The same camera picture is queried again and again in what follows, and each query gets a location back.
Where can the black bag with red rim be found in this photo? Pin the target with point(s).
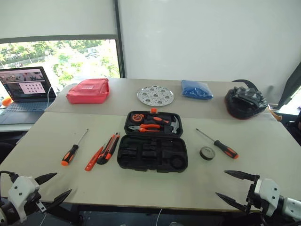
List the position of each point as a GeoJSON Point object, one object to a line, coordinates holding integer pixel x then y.
{"type": "Point", "coordinates": [244, 103]}

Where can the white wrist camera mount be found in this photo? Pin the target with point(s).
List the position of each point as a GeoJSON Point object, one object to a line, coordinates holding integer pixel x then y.
{"type": "Point", "coordinates": [268, 190]}
{"type": "Point", "coordinates": [21, 188]}

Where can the dark window frame post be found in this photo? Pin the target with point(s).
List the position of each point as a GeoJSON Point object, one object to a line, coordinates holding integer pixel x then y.
{"type": "Point", "coordinates": [119, 35]}

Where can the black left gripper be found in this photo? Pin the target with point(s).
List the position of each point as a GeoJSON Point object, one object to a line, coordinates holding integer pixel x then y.
{"type": "Point", "coordinates": [35, 201]}

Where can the orange test pen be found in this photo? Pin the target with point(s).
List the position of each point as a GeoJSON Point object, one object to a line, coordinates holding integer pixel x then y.
{"type": "Point", "coordinates": [91, 162]}

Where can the dark open laptop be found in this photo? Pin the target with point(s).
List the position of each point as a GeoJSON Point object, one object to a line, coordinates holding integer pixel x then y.
{"type": "Point", "coordinates": [23, 106]}

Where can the white roller blind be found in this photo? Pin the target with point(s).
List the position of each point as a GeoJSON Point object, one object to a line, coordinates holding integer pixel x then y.
{"type": "Point", "coordinates": [58, 18]}

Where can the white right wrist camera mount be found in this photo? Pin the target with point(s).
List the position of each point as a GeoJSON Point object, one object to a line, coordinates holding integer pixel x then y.
{"type": "Point", "coordinates": [268, 190]}

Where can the black tool case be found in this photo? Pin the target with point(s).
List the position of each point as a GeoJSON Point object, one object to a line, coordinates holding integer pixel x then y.
{"type": "Point", "coordinates": [141, 161]}

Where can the black orange tape measure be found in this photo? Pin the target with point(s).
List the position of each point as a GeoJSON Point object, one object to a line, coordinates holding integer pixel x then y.
{"type": "Point", "coordinates": [137, 117]}

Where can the black orange utility knife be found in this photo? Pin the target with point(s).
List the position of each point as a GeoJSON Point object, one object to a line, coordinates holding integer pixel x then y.
{"type": "Point", "coordinates": [108, 150]}

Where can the red zip pouch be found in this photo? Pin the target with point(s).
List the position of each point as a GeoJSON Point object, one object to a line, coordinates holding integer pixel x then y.
{"type": "Point", "coordinates": [88, 91]}

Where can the black chair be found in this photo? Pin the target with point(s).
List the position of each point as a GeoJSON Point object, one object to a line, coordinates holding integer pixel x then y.
{"type": "Point", "coordinates": [294, 127]}

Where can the black orange long screwdriver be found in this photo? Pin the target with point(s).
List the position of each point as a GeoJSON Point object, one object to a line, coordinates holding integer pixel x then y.
{"type": "Point", "coordinates": [69, 155]}
{"type": "Point", "coordinates": [225, 150]}

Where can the perforated round metal plate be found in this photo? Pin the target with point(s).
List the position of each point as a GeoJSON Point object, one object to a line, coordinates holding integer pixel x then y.
{"type": "Point", "coordinates": [155, 96]}

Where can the black electrical tape roll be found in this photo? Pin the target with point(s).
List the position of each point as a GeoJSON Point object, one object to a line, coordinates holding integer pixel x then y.
{"type": "Point", "coordinates": [203, 155]}

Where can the small orange object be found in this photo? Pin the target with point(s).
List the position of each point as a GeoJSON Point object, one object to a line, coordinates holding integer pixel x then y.
{"type": "Point", "coordinates": [7, 101]}

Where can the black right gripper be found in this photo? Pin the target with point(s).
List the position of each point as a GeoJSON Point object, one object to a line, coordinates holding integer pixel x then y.
{"type": "Point", "coordinates": [252, 197]}

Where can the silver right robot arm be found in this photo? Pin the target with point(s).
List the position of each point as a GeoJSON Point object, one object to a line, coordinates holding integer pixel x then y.
{"type": "Point", "coordinates": [291, 205]}

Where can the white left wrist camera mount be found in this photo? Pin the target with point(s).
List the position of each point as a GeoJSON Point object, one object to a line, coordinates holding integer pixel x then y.
{"type": "Point", "coordinates": [21, 188]}

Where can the blue plastic bag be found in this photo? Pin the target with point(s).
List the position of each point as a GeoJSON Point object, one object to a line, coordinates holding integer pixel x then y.
{"type": "Point", "coordinates": [196, 90]}

